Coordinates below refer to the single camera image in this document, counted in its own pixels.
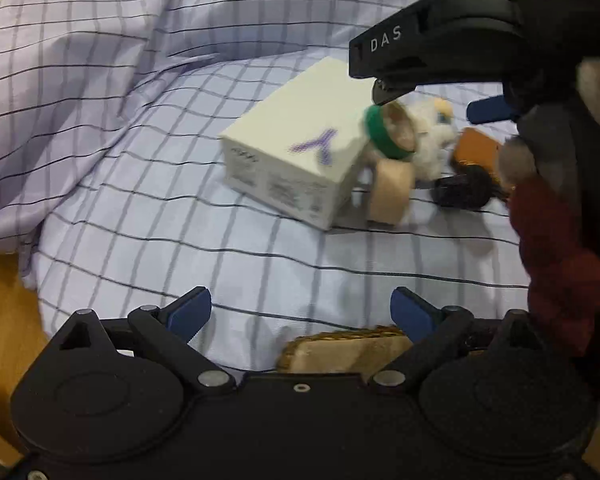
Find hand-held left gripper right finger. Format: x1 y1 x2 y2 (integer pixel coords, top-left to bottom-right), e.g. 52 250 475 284
367 286 546 395

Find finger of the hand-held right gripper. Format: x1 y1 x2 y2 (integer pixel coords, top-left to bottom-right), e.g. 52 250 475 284
467 97 521 125
372 77 416 106

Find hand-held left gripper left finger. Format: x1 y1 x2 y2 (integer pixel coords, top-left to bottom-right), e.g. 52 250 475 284
50 286 236 395

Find green tape roll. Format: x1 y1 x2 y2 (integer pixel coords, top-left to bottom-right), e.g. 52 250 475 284
364 101 418 162

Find white plush bear keychain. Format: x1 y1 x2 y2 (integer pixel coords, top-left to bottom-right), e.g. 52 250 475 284
410 99 460 182

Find black pompom ball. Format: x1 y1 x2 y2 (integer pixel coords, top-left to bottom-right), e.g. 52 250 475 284
431 165 496 211

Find woven basket with fabric liner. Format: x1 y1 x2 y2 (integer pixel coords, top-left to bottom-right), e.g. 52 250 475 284
277 325 416 375

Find person's right hand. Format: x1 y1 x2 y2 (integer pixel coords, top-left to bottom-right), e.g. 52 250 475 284
497 137 600 357

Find brown leather wallet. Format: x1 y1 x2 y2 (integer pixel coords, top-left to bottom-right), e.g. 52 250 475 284
450 127 511 171

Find white cardboard box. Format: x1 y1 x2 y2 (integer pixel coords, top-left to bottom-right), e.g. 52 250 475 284
219 56 373 232

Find checked white bed sheet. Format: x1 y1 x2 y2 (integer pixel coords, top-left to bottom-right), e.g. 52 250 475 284
0 0 600 376

